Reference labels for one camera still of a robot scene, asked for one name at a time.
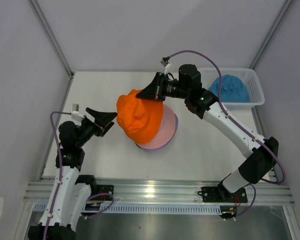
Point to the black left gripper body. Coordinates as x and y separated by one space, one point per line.
88 129

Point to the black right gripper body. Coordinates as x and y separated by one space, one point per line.
170 89

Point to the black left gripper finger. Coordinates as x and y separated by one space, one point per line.
101 118
106 129

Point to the orange bucket hat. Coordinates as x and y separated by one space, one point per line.
140 119

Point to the pink bucket hat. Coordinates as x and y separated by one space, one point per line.
166 129

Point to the purple bucket hat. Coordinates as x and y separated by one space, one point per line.
152 150

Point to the blue bucket hat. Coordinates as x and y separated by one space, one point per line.
232 88

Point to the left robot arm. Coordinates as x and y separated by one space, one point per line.
71 190

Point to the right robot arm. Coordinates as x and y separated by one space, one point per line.
260 152

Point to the white plastic basket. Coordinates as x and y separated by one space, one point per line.
247 76

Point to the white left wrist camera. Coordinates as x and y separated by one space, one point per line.
75 113

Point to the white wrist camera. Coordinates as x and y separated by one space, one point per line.
165 61
75 113

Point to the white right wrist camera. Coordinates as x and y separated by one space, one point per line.
165 61

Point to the left aluminium frame post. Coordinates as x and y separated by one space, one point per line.
34 4

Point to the aluminium frame post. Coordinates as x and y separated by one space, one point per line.
34 4
274 28

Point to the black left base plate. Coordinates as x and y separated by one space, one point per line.
102 189

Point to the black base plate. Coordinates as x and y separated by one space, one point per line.
102 189
216 194

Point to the white slotted cable duct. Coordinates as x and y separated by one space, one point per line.
124 208

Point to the right aluminium frame post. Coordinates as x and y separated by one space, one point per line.
274 28

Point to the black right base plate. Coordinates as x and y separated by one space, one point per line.
216 194

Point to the aluminium mounting rail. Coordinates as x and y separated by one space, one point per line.
185 192

